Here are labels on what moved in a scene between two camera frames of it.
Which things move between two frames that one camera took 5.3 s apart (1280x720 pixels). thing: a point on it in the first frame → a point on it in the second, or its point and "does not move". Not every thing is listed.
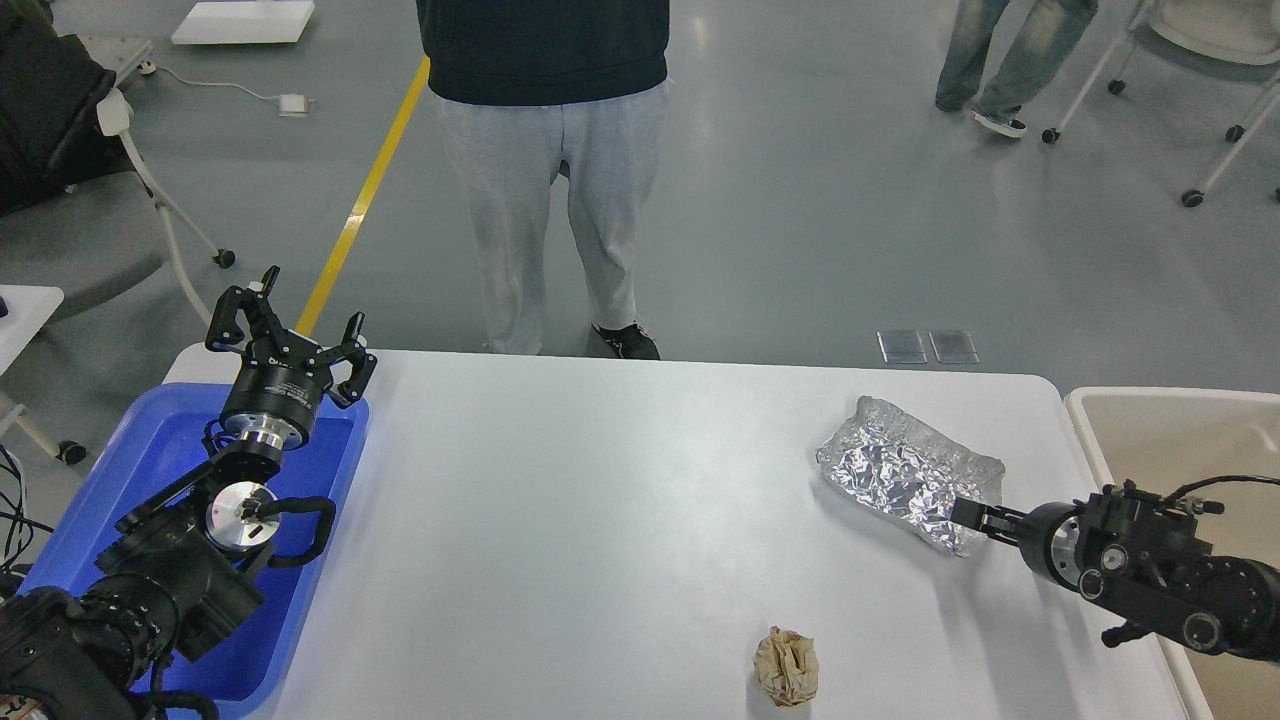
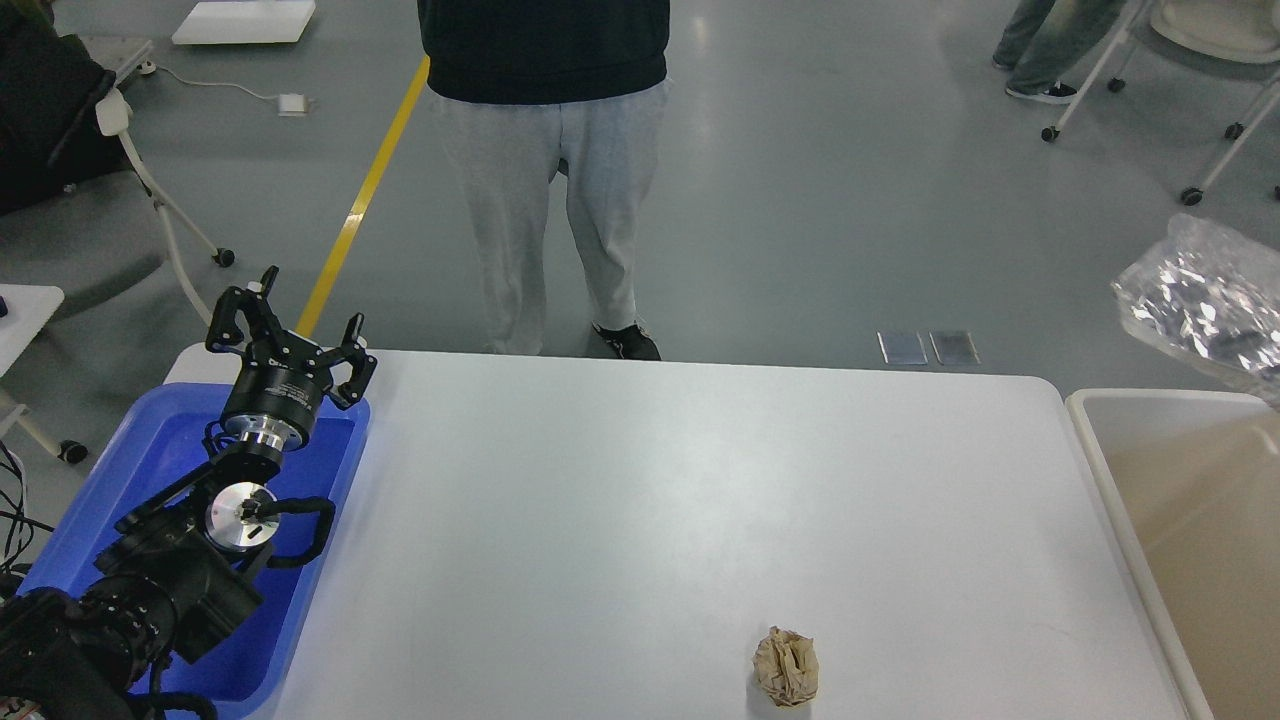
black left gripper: x=276 y=391 does not move
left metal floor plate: x=902 y=346 does not move
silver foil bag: x=887 y=464 → x=1210 y=292
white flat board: x=244 y=21 does not move
